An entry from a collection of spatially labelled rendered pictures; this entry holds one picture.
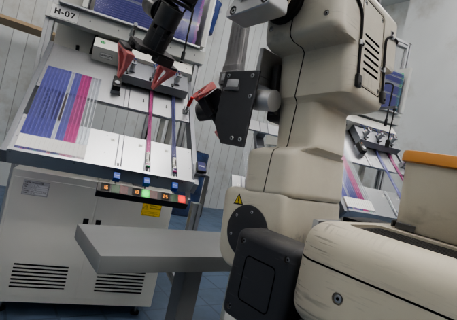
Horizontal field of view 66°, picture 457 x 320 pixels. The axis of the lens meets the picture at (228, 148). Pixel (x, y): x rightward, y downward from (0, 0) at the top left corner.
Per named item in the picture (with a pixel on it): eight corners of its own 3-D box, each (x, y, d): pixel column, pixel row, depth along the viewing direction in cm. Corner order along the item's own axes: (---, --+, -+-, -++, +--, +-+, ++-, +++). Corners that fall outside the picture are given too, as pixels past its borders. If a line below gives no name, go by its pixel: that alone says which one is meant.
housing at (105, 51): (183, 94, 191) (192, 74, 182) (88, 68, 173) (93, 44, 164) (183, 85, 196) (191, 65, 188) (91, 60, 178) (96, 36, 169)
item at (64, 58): (185, 129, 170) (189, 121, 167) (35, 94, 146) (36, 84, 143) (183, 88, 193) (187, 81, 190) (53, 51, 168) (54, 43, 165)
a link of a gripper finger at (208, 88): (180, 96, 86) (196, 94, 95) (196, 121, 86) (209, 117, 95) (202, 81, 84) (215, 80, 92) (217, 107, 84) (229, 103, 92)
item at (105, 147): (190, 187, 143) (193, 182, 141) (7, 155, 119) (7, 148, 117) (189, 153, 156) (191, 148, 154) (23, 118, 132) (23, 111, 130)
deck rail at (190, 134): (193, 193, 145) (198, 184, 141) (189, 193, 144) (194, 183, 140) (187, 90, 194) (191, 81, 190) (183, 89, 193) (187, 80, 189)
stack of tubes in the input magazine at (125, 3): (195, 45, 183) (206, -5, 184) (92, 10, 164) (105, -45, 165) (189, 49, 195) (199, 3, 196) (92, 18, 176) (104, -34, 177)
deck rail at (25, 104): (6, 162, 120) (6, 150, 116) (-1, 161, 119) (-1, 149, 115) (53, 52, 169) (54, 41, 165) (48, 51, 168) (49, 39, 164)
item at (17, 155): (189, 193, 144) (194, 182, 140) (6, 162, 120) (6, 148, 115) (188, 190, 145) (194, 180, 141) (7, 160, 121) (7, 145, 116)
